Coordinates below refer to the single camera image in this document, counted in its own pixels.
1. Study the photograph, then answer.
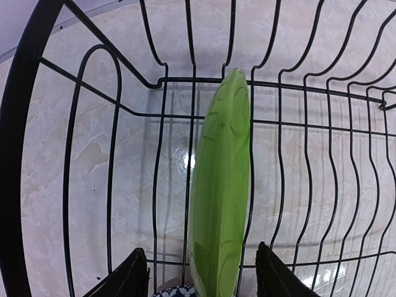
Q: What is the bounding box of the green plate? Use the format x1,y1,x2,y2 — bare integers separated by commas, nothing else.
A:
189,68,251,296

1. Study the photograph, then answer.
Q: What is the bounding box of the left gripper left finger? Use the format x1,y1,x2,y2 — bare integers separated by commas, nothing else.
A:
84,247,150,296

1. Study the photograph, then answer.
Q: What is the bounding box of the black wire dish rack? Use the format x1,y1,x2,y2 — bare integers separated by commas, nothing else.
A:
1,1,395,296

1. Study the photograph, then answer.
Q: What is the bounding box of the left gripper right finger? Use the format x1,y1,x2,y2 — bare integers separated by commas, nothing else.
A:
256,241,319,296

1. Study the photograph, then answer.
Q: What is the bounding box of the blue white patterned bowl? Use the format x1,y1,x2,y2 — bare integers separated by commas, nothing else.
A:
152,285,197,297

